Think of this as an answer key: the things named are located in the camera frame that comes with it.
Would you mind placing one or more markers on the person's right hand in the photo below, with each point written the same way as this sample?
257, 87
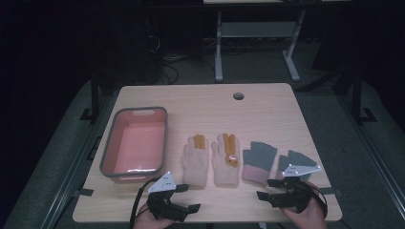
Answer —
313, 216

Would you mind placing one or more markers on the beige glove with orange fingers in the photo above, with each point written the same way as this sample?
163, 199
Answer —
195, 165

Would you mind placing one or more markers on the person's left hand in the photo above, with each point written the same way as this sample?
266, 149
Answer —
148, 221

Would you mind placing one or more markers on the white metal desk frame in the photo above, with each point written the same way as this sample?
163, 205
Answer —
218, 47

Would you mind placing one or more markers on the beige glove with orange animal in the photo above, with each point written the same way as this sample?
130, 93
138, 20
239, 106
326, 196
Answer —
223, 171

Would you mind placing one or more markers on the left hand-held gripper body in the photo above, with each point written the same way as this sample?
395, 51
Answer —
165, 203

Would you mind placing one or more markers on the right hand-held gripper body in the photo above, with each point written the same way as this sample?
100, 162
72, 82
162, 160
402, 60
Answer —
296, 195

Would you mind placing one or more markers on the black metal stand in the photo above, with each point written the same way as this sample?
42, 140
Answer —
94, 95
357, 95

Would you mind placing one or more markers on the grey glove with pink cuff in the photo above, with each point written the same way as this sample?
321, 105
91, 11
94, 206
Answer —
302, 157
259, 156

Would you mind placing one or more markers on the pink basin with grey rim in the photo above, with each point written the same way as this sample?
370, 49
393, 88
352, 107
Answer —
137, 146

